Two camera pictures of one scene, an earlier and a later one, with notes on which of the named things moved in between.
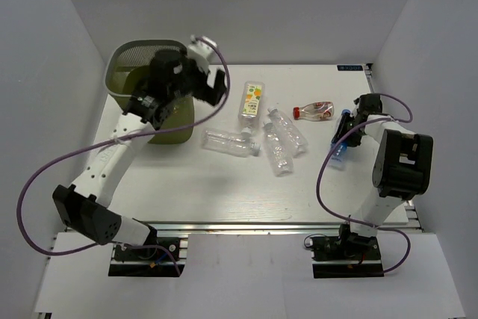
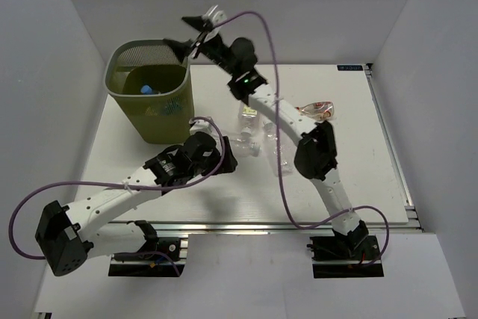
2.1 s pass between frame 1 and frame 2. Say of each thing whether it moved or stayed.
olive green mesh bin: stayed
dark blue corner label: stayed
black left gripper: moved
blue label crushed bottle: moved
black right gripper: moved
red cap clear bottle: stayed
